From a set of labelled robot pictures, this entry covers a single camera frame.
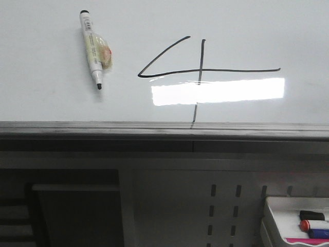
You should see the pink highlighter marker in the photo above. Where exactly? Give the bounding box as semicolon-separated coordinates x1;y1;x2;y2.
285;238;328;245

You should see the dark slatted shelf unit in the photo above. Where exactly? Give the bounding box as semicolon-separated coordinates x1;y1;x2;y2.
1;169;124;246

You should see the white whiteboard with aluminium frame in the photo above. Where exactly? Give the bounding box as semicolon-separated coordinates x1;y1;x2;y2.
1;1;328;140

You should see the white black-tip whiteboard marker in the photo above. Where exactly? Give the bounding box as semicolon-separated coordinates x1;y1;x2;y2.
79;10;113;90

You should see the blue capped whiteboard marker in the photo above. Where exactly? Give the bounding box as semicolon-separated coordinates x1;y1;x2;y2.
308;228;329;239

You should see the black marker cap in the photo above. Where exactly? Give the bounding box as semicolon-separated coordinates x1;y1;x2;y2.
299;210;326;221

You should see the red capped whiteboard marker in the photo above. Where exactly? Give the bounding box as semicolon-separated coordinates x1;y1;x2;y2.
299;220;329;232

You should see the white plastic marker tray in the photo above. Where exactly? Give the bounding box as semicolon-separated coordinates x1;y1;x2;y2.
260;197;328;246

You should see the white pegboard stand panel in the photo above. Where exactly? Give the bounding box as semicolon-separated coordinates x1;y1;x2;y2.
1;139;328;246

